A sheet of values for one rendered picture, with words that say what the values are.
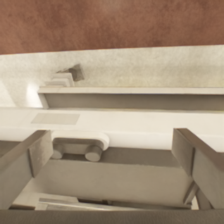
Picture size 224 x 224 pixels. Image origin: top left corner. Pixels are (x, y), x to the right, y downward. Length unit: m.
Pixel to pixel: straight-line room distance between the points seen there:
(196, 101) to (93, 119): 0.62
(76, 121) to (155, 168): 0.18
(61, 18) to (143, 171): 1.00
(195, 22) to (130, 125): 0.88
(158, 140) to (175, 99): 0.53
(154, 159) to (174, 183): 0.07
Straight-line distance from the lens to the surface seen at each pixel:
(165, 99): 0.81
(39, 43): 1.24
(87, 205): 0.47
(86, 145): 0.29
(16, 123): 0.39
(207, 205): 0.33
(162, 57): 1.12
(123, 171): 0.32
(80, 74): 1.16
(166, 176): 0.34
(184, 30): 1.10
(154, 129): 0.31
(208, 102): 0.88
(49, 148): 0.17
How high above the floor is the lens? 1.04
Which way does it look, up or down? 51 degrees down
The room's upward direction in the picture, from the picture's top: 169 degrees counter-clockwise
